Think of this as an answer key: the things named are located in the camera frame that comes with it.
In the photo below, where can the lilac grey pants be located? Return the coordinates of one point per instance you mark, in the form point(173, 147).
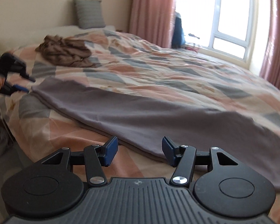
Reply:
point(154, 116)

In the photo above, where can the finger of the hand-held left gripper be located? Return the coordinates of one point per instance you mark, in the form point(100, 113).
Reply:
point(28, 74)
point(17, 88)

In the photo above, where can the pink grey patterned quilt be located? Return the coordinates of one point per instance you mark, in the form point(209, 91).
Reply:
point(177, 70)

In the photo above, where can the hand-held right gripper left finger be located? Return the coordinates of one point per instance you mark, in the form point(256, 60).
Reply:
point(110, 150)

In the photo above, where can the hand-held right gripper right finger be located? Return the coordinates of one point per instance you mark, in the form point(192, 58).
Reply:
point(168, 151)

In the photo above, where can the dark blue hanging clothing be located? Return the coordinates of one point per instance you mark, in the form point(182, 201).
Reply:
point(178, 32)

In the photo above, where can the brown crumpled garment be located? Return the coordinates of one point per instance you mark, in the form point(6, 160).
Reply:
point(65, 51)

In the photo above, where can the pink curtain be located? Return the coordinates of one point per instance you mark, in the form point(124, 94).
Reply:
point(151, 14)
point(277, 39)

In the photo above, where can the window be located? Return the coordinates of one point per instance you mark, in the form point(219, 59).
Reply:
point(226, 16)

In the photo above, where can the grey pillow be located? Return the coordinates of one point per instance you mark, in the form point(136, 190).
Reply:
point(89, 14)

